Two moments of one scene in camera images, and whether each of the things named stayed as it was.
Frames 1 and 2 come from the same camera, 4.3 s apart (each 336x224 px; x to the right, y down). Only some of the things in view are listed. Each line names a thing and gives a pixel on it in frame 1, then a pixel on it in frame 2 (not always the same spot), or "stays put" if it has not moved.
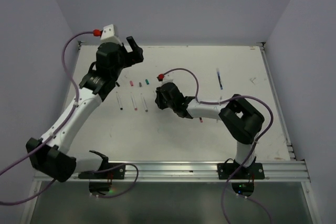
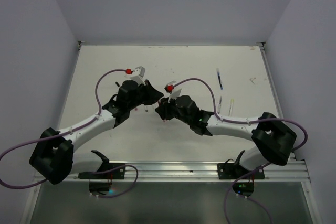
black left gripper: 137,53 -> 153,95
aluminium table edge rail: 290,149 stays put
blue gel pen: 219,78 stays put
